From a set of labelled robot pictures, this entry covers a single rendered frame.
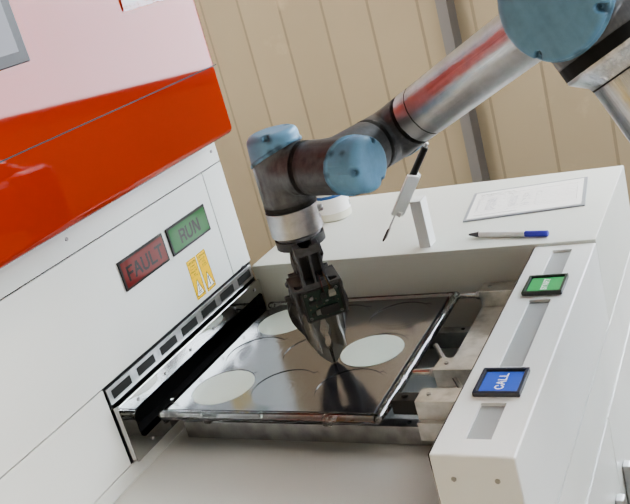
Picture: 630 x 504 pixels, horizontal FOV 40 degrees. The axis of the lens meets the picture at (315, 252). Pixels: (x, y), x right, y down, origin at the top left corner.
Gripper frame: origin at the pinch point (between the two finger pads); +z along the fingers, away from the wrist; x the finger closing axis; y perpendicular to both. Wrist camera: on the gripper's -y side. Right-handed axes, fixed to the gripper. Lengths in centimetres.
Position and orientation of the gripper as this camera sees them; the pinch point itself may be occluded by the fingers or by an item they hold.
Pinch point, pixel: (331, 352)
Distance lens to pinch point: 132.1
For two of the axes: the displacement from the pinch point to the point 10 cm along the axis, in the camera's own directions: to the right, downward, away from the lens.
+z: 2.5, 9.1, 3.2
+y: 1.9, 2.8, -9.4
